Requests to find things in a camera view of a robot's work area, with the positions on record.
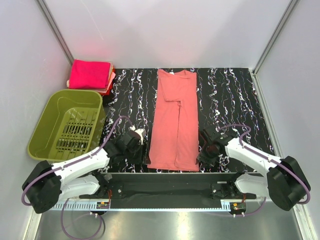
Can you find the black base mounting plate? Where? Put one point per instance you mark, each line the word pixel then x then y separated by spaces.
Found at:
pixel 164 191

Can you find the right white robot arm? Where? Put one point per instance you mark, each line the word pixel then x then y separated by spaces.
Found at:
pixel 280 179

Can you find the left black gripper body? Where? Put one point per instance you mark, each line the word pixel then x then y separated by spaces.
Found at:
pixel 137 155

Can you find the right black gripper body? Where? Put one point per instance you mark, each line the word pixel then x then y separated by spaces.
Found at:
pixel 207 155

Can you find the folded magenta t shirt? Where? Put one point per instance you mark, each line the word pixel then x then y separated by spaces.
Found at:
pixel 88 75

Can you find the aluminium frame rail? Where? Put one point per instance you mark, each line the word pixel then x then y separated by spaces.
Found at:
pixel 55 29

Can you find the salmon pink t shirt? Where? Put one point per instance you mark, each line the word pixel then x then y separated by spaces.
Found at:
pixel 175 131

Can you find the stack of folded shirts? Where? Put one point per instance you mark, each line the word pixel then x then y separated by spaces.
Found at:
pixel 112 77

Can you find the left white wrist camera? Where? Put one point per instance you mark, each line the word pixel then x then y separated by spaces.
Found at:
pixel 140 131

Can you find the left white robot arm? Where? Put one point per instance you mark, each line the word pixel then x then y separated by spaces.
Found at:
pixel 48 183

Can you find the olive green plastic basket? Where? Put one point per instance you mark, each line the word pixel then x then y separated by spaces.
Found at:
pixel 70 125

